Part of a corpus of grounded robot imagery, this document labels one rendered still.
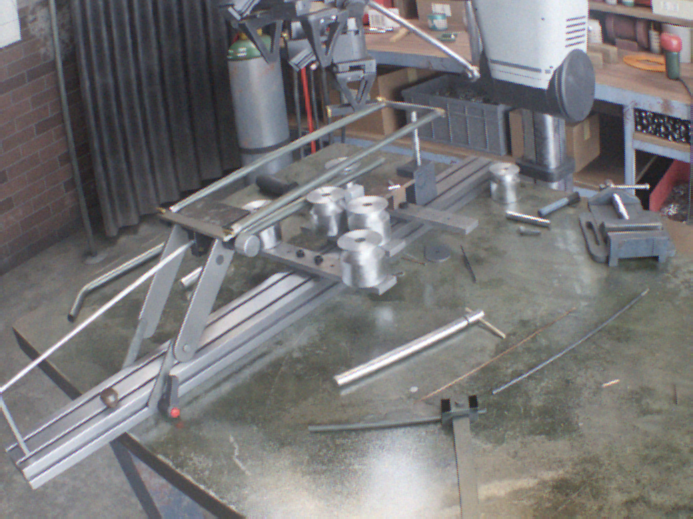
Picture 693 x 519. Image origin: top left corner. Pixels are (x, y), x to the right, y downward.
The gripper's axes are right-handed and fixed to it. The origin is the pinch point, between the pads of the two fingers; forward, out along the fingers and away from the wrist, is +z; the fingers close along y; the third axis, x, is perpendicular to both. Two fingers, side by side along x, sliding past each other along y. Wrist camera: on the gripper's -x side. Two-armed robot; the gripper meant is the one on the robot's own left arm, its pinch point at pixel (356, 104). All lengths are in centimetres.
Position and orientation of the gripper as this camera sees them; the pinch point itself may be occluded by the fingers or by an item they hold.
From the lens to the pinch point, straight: 128.1
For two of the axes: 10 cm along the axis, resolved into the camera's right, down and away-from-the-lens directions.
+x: 9.8, -1.8, 1.1
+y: 1.8, 4.2, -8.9
